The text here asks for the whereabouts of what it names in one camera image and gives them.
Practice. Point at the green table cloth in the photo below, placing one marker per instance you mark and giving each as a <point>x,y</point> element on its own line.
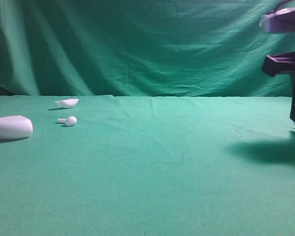
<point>150,166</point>

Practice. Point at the white earbud near case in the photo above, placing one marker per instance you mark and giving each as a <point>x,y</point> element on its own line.
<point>70,121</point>

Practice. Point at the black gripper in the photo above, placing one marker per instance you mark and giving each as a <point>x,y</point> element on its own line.
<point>280,21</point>

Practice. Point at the white earbud charging case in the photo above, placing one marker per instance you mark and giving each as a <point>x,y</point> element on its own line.
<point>15,127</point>

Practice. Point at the green backdrop cloth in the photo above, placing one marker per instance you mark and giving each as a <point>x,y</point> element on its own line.
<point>138,48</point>

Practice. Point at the white case lid piece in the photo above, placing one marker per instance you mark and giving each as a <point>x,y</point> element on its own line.
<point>67,103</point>

